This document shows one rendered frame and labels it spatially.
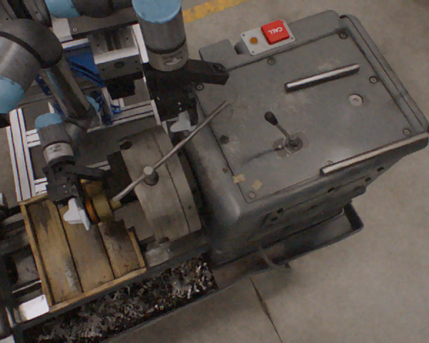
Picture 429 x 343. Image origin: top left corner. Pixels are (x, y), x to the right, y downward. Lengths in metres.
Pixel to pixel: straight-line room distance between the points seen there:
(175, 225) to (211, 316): 1.17
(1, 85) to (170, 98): 0.37
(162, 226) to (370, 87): 0.64
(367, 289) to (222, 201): 1.49
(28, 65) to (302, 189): 0.68
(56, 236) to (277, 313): 1.23
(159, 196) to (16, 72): 0.41
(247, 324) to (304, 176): 1.30
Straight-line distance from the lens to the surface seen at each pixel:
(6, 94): 0.96
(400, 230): 2.44
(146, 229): 1.07
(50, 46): 1.04
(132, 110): 2.22
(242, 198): 0.93
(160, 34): 0.69
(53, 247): 1.36
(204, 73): 0.80
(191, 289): 1.60
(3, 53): 0.98
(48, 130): 1.22
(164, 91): 0.79
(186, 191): 0.98
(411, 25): 3.15
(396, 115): 1.12
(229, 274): 1.62
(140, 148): 1.01
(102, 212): 1.10
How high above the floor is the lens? 2.14
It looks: 69 degrees down
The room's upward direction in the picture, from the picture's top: 3 degrees clockwise
